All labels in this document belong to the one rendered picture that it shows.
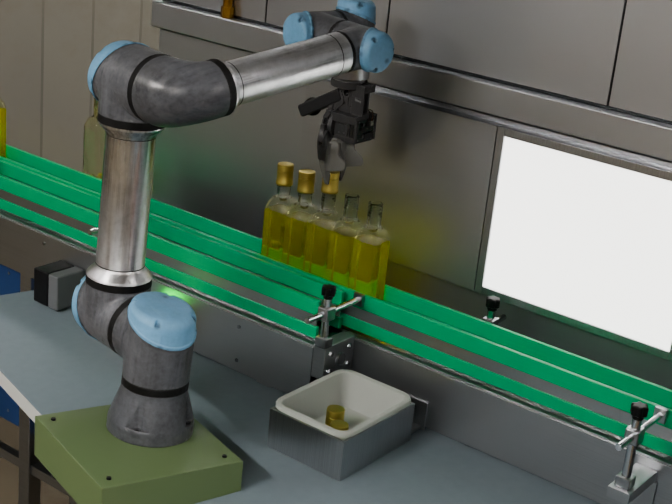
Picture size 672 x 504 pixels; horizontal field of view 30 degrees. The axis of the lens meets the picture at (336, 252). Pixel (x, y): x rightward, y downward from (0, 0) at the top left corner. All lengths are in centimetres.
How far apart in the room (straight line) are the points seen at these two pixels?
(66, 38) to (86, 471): 343
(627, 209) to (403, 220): 50
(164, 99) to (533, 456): 93
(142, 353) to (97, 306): 14
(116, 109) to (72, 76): 327
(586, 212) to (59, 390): 106
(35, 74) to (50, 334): 268
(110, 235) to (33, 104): 318
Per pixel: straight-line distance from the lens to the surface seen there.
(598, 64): 233
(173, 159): 302
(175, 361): 213
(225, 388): 253
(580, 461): 229
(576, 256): 238
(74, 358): 263
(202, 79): 202
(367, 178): 261
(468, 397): 237
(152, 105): 203
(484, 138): 243
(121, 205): 216
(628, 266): 234
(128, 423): 217
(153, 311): 213
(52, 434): 219
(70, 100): 540
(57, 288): 281
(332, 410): 234
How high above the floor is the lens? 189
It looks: 20 degrees down
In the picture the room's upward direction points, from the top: 6 degrees clockwise
